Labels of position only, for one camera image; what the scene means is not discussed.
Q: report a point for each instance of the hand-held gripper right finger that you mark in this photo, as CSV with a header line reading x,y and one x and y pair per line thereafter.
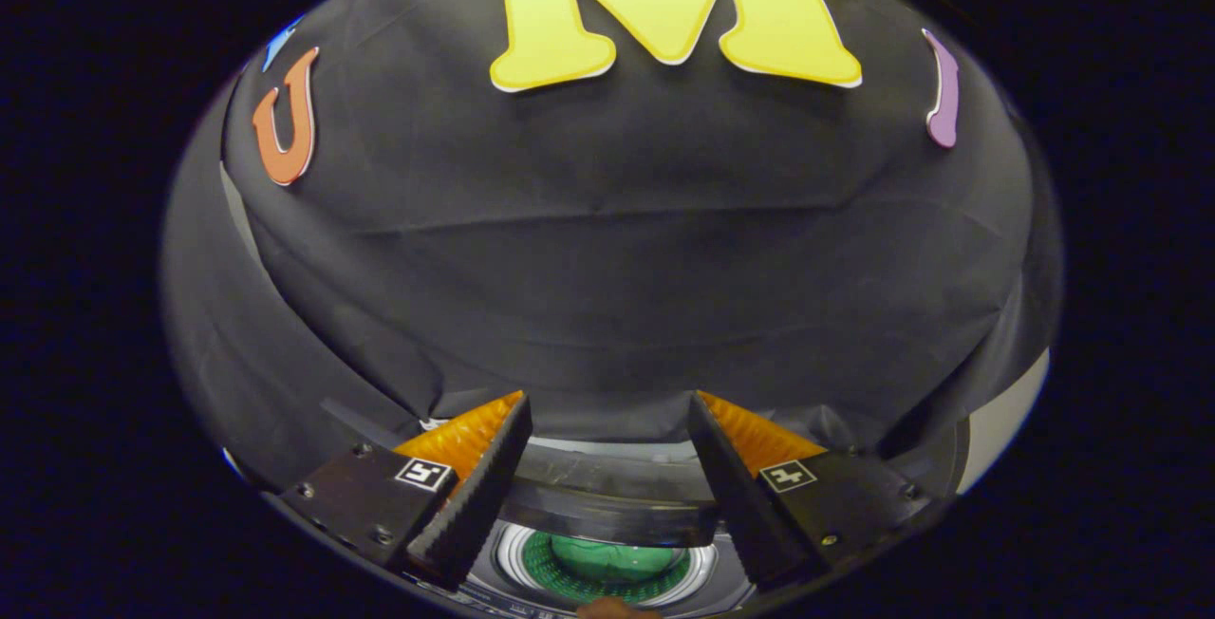
x,y
736,496

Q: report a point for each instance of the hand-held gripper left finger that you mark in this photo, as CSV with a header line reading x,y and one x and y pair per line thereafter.
x,y
479,496

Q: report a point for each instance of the dark grey washing machine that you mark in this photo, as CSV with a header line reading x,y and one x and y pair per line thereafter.
x,y
508,557

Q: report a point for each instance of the green polo shirt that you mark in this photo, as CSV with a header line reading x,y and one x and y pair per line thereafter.
x,y
607,562

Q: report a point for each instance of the black backdrop cloth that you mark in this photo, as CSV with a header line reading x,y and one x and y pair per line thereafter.
x,y
607,268

